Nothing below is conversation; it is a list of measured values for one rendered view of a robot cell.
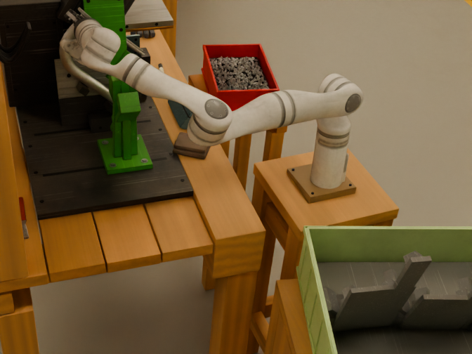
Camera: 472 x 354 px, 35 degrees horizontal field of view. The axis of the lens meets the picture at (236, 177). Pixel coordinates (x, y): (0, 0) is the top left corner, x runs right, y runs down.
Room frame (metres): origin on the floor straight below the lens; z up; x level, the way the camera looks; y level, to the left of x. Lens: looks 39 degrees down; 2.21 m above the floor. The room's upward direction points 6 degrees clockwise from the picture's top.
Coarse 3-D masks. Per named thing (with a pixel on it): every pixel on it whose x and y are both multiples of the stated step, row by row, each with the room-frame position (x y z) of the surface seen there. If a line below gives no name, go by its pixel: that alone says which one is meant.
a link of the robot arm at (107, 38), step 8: (88, 32) 1.61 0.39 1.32; (96, 32) 1.56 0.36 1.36; (104, 32) 1.55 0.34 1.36; (112, 32) 1.57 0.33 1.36; (80, 40) 1.64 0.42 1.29; (88, 40) 1.61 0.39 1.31; (96, 40) 1.54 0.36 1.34; (104, 40) 1.54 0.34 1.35; (112, 40) 1.55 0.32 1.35; (120, 40) 1.58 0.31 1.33; (112, 48) 1.54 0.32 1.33
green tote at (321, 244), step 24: (312, 240) 1.39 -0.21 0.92; (336, 240) 1.40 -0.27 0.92; (360, 240) 1.41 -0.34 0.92; (384, 240) 1.42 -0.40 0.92; (408, 240) 1.43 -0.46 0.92; (432, 240) 1.44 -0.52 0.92; (456, 240) 1.44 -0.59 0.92; (312, 264) 1.26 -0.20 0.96; (312, 288) 1.24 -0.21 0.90; (312, 312) 1.19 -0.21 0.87; (312, 336) 1.16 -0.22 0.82
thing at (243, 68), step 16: (208, 48) 2.35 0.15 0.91; (224, 48) 2.36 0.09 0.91; (240, 48) 2.37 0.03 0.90; (256, 48) 2.39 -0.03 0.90; (208, 64) 2.22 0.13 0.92; (224, 64) 2.31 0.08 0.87; (240, 64) 2.30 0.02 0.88; (256, 64) 2.32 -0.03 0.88; (208, 80) 2.22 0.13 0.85; (224, 80) 2.19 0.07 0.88; (240, 80) 2.21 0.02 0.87; (256, 80) 2.21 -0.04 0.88; (272, 80) 2.17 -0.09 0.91; (224, 96) 2.06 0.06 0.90; (240, 96) 2.07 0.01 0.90; (256, 96) 2.08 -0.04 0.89
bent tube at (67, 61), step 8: (80, 8) 1.85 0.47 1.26; (88, 16) 1.84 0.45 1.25; (72, 24) 1.83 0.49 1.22; (72, 32) 1.82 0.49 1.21; (64, 56) 1.79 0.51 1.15; (64, 64) 1.79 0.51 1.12; (72, 64) 1.79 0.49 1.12; (72, 72) 1.78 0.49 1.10; (80, 72) 1.79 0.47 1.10; (80, 80) 1.79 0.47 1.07; (88, 80) 1.79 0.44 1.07; (96, 80) 1.81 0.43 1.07; (96, 88) 1.79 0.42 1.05; (104, 88) 1.80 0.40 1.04; (104, 96) 1.80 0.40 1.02
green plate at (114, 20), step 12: (84, 0) 1.91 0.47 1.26; (96, 0) 1.92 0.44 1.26; (108, 0) 1.94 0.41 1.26; (120, 0) 1.95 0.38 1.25; (96, 12) 1.92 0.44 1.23; (108, 12) 1.93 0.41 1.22; (120, 12) 1.94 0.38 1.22; (108, 24) 1.92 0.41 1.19; (120, 24) 1.93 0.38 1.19; (120, 36) 1.92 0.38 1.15; (120, 48) 1.91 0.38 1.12
